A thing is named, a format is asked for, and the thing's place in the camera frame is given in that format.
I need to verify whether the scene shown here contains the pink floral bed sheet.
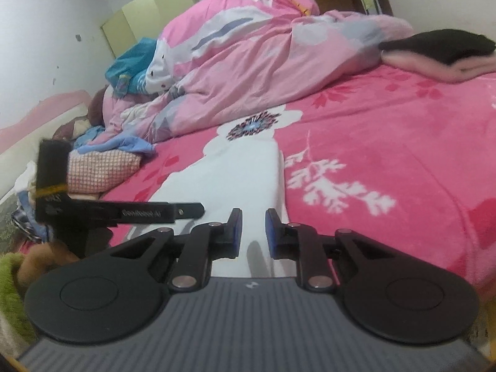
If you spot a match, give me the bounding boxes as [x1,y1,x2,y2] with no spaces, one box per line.
[103,64,496,292]

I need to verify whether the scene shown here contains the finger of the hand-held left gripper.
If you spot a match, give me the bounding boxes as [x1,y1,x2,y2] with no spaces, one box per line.
[170,202,206,223]

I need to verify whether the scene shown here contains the pink and cream headboard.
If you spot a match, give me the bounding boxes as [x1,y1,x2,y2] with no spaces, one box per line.
[0,89,92,203]

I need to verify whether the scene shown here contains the blue fleece garment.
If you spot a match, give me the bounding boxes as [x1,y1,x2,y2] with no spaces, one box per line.
[73,126,156,156]

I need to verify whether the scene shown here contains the person's left hand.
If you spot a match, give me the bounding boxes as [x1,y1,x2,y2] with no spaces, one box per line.
[17,240,80,283]

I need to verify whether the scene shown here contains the blue plaid cloth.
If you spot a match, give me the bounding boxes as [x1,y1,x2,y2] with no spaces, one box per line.
[10,190,50,243]

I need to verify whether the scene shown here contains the yellow-green wardrobe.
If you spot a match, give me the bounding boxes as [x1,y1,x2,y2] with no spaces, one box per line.
[100,0,201,61]

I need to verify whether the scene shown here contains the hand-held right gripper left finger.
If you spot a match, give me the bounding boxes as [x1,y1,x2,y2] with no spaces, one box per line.
[110,208,244,291]

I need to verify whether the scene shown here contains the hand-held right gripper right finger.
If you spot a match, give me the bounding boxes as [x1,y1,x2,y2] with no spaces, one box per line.
[264,208,400,292]

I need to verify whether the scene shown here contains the pink checked knit garment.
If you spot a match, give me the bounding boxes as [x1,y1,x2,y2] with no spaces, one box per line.
[66,149,141,197]

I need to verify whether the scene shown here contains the teal printed blanket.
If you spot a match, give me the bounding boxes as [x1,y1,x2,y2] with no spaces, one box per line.
[105,38,158,96]

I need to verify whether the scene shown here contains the folded black and pink garment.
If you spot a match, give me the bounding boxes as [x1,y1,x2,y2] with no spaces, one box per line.
[378,29,496,83]

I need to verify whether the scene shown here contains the pink patterned quilt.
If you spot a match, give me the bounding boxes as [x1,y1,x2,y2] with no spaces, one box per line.
[103,0,414,145]

